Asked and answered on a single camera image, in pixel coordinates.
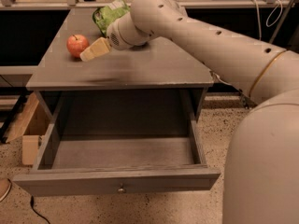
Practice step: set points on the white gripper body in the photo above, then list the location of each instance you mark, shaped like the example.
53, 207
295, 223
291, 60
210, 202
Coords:
114, 37

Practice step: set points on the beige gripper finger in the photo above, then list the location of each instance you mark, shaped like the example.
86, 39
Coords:
98, 48

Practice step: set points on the red apple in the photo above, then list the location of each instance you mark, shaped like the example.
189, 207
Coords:
76, 44

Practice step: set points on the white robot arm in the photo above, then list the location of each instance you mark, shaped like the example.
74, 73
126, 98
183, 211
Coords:
261, 177

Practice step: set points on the open grey top drawer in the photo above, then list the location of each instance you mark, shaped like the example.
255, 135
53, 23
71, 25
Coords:
98, 165

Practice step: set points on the round metal drawer knob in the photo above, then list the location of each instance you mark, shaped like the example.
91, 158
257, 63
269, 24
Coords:
121, 189

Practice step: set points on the green chip bag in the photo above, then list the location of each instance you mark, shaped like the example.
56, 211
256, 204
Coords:
104, 16

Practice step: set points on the grey wooden cabinet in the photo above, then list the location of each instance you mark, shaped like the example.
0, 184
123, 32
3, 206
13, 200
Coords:
153, 90

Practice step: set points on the wooden box on floor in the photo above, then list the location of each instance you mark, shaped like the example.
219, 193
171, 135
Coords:
30, 126

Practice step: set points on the round floor object at left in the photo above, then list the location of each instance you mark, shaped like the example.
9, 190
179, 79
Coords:
5, 186

